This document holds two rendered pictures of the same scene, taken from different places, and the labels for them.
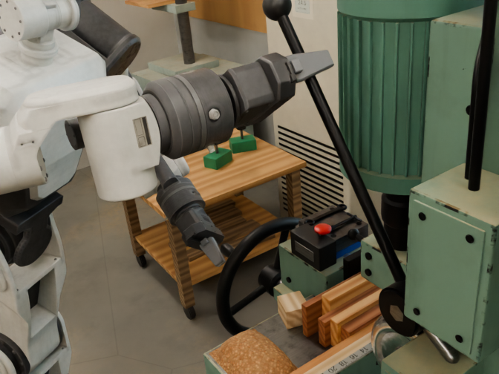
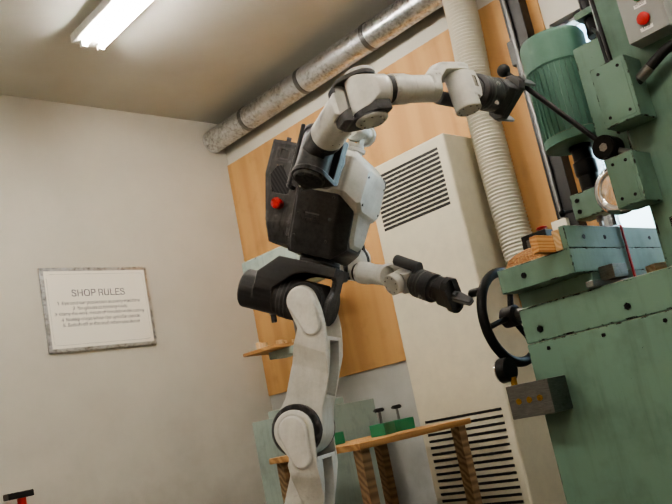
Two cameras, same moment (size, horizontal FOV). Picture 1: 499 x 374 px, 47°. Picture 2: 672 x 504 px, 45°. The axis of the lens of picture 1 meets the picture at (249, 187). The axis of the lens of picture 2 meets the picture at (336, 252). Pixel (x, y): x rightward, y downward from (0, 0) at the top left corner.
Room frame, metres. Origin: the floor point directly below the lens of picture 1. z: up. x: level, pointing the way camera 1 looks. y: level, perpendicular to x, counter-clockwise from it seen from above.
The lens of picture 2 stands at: (-1.16, 0.90, 0.62)
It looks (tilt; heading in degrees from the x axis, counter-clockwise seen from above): 12 degrees up; 348
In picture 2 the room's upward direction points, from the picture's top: 12 degrees counter-clockwise
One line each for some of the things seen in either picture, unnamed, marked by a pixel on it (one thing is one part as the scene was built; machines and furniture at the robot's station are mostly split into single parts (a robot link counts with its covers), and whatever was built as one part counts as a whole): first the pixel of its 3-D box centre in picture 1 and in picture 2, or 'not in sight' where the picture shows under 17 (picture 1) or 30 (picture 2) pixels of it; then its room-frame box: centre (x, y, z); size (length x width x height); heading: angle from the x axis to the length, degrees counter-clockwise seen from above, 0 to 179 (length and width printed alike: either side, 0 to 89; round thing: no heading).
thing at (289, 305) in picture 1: (293, 309); not in sight; (0.76, -0.05, 0.92); 0.05 x 0.04 x 0.04; 14
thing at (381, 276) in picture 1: (409, 274); (602, 203); (0.69, -0.22, 1.03); 0.14 x 0.07 x 0.09; 32
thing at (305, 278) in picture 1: (330, 264); not in sight; (0.88, -0.14, 0.91); 0.15 x 0.14 x 0.09; 122
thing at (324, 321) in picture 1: (369, 304); not in sight; (0.75, -0.18, 0.93); 0.21 x 0.02 x 0.05; 122
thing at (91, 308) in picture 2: not in sight; (100, 307); (3.35, 1.28, 1.48); 0.64 x 0.02 x 0.46; 123
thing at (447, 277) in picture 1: (469, 260); (622, 93); (0.44, -0.20, 1.22); 0.09 x 0.08 x 0.15; 32
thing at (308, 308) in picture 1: (354, 292); not in sight; (0.77, -0.16, 0.93); 0.22 x 0.01 x 0.06; 122
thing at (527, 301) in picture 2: not in sight; (596, 288); (0.75, -0.18, 0.82); 0.40 x 0.21 x 0.04; 122
